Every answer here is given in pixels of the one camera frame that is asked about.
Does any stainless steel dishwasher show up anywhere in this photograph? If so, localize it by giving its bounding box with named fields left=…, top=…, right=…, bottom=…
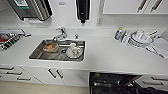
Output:
left=87, top=71, right=143, bottom=94

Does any white patterned plate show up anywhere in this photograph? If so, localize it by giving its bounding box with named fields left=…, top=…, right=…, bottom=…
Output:
left=65, top=46, right=84, bottom=60

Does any white cup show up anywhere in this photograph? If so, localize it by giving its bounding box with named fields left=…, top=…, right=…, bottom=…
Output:
left=68, top=42, right=78, bottom=51

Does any small chrome sink knob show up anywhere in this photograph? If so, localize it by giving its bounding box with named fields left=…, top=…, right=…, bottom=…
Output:
left=73, top=32, right=80, bottom=40

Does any chrome faucet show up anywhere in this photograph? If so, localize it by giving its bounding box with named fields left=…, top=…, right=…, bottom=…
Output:
left=51, top=26, right=68, bottom=42

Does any white sink base cabinet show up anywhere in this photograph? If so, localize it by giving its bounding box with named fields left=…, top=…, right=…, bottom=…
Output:
left=19, top=66, right=90, bottom=88

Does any blue dish soap bottle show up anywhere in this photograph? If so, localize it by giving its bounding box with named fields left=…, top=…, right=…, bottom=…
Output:
left=114, top=26, right=124, bottom=41

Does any black soap dispenser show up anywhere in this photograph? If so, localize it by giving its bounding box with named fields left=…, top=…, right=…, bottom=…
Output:
left=75, top=0, right=91, bottom=25

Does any small clear jar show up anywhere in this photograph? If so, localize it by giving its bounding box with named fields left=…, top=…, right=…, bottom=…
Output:
left=121, top=31, right=130, bottom=45

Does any stainless steel sink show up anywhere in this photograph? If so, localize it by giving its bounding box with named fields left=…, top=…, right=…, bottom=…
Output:
left=27, top=38, right=87, bottom=63

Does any stack of white plates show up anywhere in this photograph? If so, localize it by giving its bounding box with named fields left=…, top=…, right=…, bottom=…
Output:
left=128, top=29, right=158, bottom=50

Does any steel paper towel dispenser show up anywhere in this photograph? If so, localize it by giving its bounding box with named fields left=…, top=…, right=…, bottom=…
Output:
left=6, top=0, right=54, bottom=23

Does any grey white dish cloth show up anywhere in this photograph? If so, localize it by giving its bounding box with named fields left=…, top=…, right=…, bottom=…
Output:
left=0, top=28, right=32, bottom=38

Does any white drawer unit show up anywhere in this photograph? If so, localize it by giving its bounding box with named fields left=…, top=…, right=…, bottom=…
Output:
left=134, top=74, right=168, bottom=93
left=0, top=65, right=44, bottom=85

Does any white dish towel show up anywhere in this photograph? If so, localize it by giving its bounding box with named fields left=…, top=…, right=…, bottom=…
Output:
left=145, top=36, right=168, bottom=60

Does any white wall outlet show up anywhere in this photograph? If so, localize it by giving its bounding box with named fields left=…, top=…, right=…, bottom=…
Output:
left=96, top=17, right=103, bottom=27

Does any small wall label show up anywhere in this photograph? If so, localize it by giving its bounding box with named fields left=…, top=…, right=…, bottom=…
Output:
left=58, top=2, right=67, bottom=6

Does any white wall cabinet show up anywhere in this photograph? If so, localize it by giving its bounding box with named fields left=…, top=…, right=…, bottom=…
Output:
left=101, top=0, right=168, bottom=16

